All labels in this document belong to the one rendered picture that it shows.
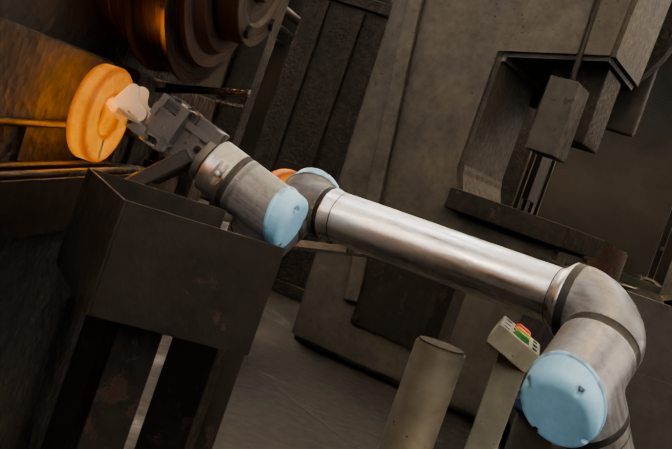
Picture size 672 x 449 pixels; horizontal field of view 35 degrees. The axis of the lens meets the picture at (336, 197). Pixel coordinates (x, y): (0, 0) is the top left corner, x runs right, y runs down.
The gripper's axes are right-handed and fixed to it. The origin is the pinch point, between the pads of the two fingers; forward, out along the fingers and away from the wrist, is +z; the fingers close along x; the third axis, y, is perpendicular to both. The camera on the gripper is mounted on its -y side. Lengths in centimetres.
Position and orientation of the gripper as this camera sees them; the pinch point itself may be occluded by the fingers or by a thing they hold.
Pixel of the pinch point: (105, 101)
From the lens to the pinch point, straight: 172.7
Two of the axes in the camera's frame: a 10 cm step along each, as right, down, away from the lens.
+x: -2.0, -0.4, -9.8
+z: -7.9, -5.8, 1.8
